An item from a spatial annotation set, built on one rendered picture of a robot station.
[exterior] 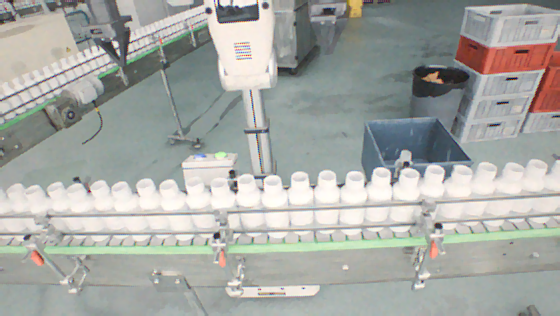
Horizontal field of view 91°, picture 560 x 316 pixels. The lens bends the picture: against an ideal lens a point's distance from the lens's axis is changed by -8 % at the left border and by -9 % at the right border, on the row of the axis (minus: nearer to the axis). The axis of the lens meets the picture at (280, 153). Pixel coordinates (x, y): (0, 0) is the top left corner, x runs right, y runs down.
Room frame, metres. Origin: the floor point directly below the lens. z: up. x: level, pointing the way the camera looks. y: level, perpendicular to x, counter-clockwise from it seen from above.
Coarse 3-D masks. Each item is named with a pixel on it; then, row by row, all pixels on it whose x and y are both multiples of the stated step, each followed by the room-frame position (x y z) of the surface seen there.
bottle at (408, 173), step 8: (408, 168) 0.48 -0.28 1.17; (400, 176) 0.47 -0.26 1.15; (408, 176) 0.48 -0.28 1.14; (416, 176) 0.47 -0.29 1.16; (400, 184) 0.47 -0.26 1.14; (408, 184) 0.45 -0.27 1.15; (416, 184) 0.45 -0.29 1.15; (392, 192) 0.47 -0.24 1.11; (400, 192) 0.45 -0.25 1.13; (408, 192) 0.45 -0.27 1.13; (416, 192) 0.45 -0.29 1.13; (392, 200) 0.46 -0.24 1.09; (400, 200) 0.45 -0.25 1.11; (408, 200) 0.44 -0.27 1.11; (392, 208) 0.46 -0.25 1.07; (400, 208) 0.44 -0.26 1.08; (408, 208) 0.44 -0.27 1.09; (392, 216) 0.45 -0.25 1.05; (400, 216) 0.44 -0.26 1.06; (408, 216) 0.44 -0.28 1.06; (400, 232) 0.44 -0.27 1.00
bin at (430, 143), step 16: (368, 128) 1.00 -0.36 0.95; (384, 128) 1.05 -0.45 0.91; (400, 128) 1.05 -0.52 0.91; (416, 128) 1.04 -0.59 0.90; (432, 128) 1.04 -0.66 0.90; (368, 144) 0.98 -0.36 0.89; (384, 144) 1.05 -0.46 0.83; (400, 144) 1.05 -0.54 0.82; (416, 144) 1.04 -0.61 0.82; (432, 144) 1.02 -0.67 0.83; (448, 144) 0.90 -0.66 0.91; (368, 160) 0.95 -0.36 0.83; (384, 160) 1.05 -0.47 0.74; (416, 160) 1.03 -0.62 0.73; (432, 160) 0.98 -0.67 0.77; (448, 160) 0.87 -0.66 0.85; (464, 160) 0.77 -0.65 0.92; (368, 176) 0.92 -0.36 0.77
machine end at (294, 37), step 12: (276, 0) 4.16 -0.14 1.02; (288, 0) 4.09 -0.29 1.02; (300, 0) 4.37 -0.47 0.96; (276, 12) 4.12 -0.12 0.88; (288, 12) 4.06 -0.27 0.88; (300, 12) 4.35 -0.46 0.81; (276, 24) 4.17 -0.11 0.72; (288, 24) 4.10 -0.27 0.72; (300, 24) 4.33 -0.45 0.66; (276, 36) 4.17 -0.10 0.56; (288, 36) 4.11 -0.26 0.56; (300, 36) 4.30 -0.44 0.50; (312, 36) 4.94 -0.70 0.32; (276, 48) 4.18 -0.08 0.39; (288, 48) 4.12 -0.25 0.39; (300, 48) 4.28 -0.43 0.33; (276, 60) 4.18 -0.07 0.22; (288, 60) 4.11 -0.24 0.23; (300, 60) 4.25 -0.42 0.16
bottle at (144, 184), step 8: (136, 184) 0.52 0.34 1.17; (144, 184) 0.53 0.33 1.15; (152, 184) 0.52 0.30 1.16; (144, 192) 0.50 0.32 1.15; (152, 192) 0.51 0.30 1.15; (160, 192) 0.53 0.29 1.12; (144, 200) 0.50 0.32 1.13; (152, 200) 0.50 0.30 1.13; (160, 200) 0.51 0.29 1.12; (144, 208) 0.49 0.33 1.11; (152, 208) 0.49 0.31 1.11; (160, 208) 0.50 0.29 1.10; (152, 216) 0.49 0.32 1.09; (160, 216) 0.49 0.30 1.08; (152, 224) 0.49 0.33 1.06; (160, 224) 0.49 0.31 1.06; (168, 224) 0.50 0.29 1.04
